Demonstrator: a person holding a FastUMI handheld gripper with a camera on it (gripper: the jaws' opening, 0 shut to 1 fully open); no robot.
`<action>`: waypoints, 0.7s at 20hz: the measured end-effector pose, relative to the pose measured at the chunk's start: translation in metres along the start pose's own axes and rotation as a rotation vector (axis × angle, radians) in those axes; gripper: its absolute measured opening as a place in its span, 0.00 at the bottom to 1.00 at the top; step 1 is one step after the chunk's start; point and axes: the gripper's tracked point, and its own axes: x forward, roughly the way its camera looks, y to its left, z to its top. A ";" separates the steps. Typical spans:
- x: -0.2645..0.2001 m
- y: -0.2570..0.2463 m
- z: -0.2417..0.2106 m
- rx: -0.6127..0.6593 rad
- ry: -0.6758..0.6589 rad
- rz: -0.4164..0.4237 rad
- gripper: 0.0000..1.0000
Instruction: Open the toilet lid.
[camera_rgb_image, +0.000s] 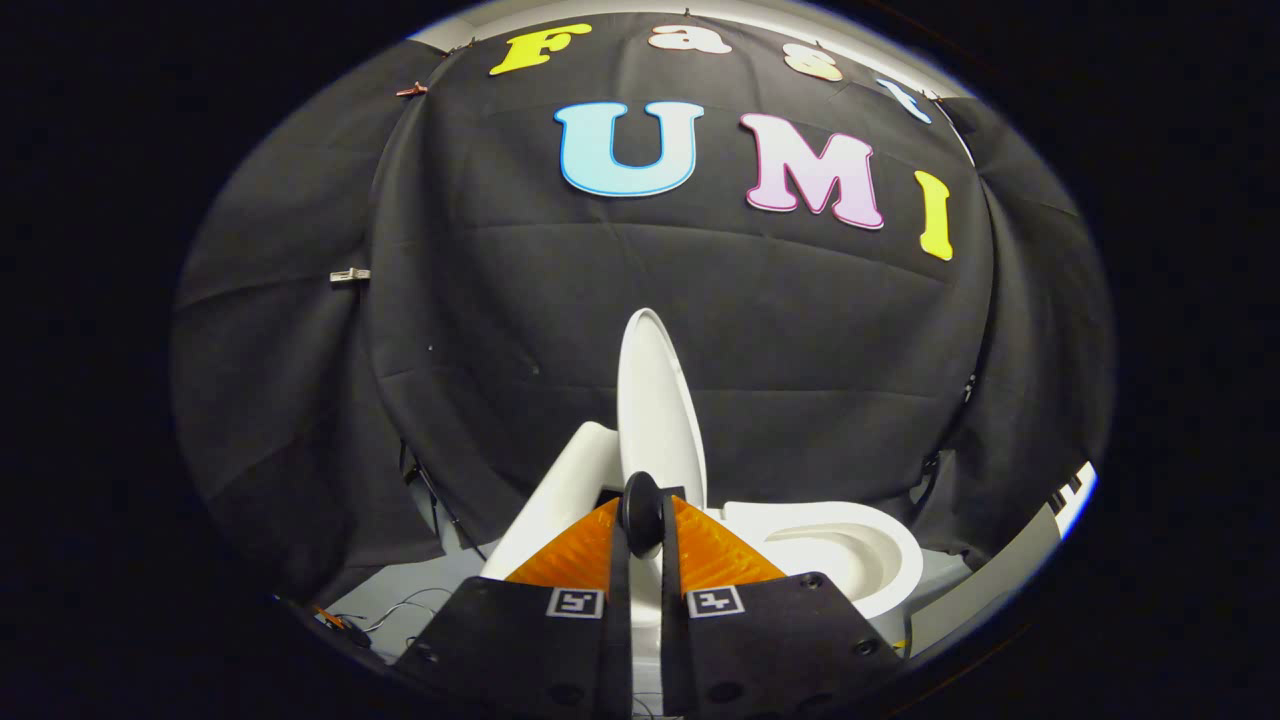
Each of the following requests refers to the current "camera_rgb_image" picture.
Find white toilet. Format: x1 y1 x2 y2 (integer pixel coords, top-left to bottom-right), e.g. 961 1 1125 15
480 420 926 651

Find thin floor cable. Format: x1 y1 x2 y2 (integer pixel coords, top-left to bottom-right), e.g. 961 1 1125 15
330 588 453 651

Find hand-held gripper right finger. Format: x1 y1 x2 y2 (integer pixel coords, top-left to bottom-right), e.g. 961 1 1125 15
660 497 906 719

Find black backdrop cloth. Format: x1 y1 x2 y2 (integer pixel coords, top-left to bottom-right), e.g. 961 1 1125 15
170 12 1116 606

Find white toilet lid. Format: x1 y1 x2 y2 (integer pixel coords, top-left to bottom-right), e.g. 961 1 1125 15
617 308 709 531

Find black lid pull handle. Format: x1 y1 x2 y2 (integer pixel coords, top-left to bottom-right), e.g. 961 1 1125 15
620 472 663 559

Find grey board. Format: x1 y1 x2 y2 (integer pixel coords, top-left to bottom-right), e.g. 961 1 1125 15
905 500 1063 658

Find black and white stepped rack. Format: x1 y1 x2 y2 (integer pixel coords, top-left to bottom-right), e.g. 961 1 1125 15
1045 462 1099 536

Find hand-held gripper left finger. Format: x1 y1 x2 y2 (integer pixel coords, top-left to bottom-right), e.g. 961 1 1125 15
392 495 633 720

